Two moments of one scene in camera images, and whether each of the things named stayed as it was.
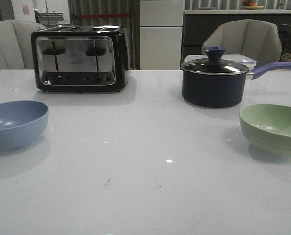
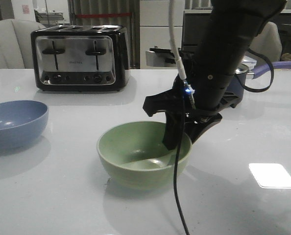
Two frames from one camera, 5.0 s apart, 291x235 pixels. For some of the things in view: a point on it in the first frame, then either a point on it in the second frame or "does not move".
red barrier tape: x=101 y=15 does not move
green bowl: x=272 y=130 -> x=133 y=155
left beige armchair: x=10 y=46 does not move
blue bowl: x=14 y=124 does not move
